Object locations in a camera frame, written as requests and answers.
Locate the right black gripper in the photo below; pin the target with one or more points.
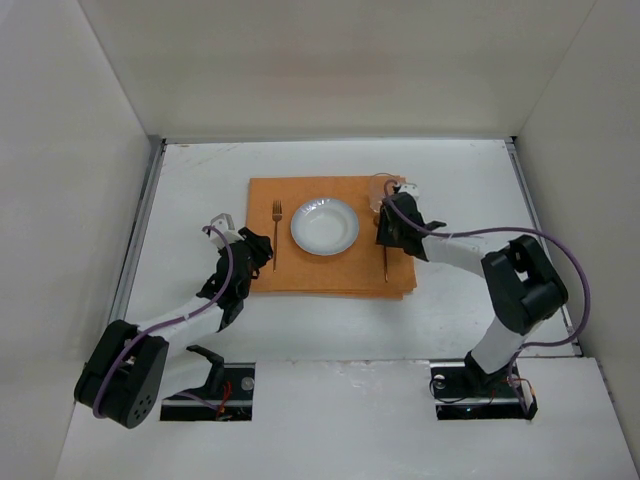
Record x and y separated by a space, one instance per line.
388 230

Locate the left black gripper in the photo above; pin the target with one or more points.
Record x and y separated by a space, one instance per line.
257 245

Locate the copper fork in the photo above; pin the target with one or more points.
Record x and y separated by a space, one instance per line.
277 215

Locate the clear plastic cup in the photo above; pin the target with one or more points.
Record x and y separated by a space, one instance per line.
377 190

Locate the copper spoon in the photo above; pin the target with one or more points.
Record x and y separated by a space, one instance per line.
376 221

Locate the orange cloth napkin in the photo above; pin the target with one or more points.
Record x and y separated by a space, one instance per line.
356 272

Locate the white paper plate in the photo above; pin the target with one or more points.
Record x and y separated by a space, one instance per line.
325 226

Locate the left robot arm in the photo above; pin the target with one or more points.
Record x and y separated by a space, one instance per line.
133 366

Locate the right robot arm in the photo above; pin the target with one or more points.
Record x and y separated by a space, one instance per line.
524 287

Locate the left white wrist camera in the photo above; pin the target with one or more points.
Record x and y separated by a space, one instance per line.
222 227

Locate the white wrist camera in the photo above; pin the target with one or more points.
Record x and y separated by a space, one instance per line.
222 227
409 188

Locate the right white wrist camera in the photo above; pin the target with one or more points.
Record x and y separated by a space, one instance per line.
409 188

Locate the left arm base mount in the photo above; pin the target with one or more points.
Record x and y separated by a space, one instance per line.
231 401

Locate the left aluminium table rail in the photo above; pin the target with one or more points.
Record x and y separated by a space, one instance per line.
126 276

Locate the aluminium table rail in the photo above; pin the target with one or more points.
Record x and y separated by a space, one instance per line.
510 144
126 276

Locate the right aluminium table rail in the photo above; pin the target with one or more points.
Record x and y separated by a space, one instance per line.
510 144

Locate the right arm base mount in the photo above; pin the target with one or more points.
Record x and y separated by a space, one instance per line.
457 399

